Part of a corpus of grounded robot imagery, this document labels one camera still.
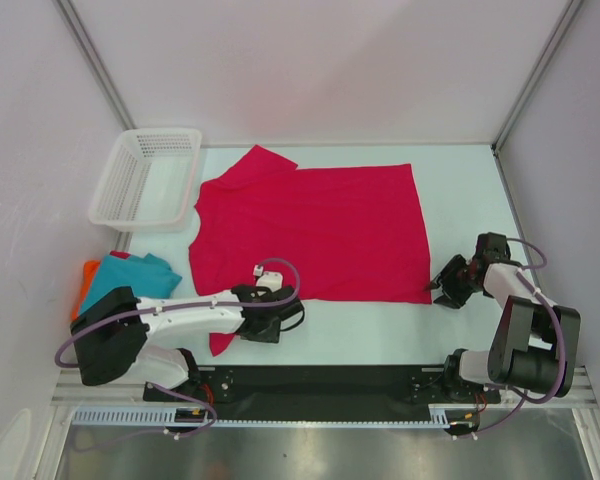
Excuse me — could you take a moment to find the pink t shirt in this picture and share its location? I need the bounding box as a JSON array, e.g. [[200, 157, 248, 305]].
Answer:
[[187, 144, 434, 357]]

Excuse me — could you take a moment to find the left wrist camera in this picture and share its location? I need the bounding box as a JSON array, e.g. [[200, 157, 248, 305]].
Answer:
[[253, 265, 284, 292]]

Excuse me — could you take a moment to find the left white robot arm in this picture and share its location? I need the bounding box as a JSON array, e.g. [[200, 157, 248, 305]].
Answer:
[[71, 285, 305, 400]]

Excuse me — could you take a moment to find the white plastic basket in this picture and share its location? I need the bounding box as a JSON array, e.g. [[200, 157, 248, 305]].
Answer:
[[88, 127, 202, 233]]

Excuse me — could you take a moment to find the white cable duct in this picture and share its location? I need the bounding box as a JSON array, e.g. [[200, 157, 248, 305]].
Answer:
[[72, 406, 477, 429]]

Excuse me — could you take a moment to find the aluminium frame rail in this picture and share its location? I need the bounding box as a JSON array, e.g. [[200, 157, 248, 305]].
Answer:
[[52, 364, 596, 405]]

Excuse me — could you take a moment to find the teal t shirt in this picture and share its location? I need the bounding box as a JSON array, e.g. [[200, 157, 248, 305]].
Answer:
[[76, 251, 182, 319]]

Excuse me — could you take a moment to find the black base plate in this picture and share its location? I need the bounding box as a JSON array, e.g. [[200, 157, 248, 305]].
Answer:
[[144, 363, 501, 424]]

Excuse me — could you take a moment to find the orange t shirt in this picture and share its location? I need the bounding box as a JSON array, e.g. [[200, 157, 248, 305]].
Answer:
[[70, 260, 101, 321]]

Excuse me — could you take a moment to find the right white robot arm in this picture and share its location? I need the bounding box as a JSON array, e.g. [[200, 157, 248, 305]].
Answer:
[[426, 232, 581, 404]]

